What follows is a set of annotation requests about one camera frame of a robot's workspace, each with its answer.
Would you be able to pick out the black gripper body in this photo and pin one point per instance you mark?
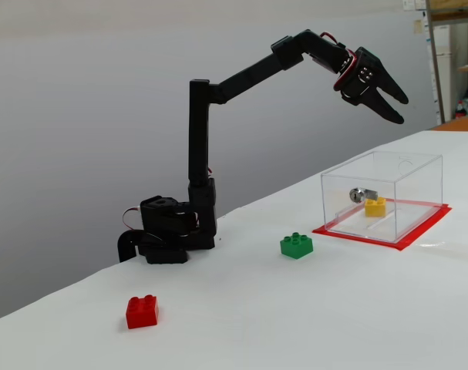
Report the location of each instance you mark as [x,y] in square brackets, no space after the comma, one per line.
[369,66]

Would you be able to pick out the yellow lego brick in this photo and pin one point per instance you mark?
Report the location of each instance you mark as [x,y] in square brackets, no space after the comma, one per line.
[374,210]

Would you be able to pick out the red cola bottle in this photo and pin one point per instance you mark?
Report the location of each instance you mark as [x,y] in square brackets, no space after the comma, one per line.
[460,112]

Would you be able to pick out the black table clamp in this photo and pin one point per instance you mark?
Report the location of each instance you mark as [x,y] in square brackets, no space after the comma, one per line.
[125,246]

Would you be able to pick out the red lego brick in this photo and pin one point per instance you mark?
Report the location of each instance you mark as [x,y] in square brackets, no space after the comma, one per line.
[142,314]

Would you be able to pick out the red tape frame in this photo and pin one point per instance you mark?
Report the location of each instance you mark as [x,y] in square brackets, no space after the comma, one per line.
[357,237]

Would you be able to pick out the wooden shelf board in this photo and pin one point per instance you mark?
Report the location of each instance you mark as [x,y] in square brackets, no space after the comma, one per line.
[455,4]

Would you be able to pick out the silver cam lock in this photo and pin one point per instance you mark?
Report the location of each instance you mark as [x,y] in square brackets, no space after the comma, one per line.
[359,196]

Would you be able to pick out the small beige paper label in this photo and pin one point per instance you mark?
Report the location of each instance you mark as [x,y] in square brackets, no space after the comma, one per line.
[417,26]

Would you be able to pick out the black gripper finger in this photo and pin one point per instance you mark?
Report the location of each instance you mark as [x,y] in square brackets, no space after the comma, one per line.
[393,89]
[384,109]

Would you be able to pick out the green lego brick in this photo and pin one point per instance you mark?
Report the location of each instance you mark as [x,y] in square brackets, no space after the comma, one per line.
[296,247]

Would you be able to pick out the orange brown table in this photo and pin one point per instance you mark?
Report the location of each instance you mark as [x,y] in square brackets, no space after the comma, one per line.
[461,124]

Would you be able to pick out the transparent plastic box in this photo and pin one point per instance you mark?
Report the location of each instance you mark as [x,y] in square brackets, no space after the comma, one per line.
[415,181]

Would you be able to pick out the white paper label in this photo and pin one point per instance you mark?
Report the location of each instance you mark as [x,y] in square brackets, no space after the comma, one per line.
[413,4]

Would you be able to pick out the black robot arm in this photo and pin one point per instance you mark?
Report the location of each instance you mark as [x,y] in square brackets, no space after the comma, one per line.
[198,135]

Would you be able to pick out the metal shelf post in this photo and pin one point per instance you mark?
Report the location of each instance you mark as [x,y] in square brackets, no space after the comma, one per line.
[434,58]

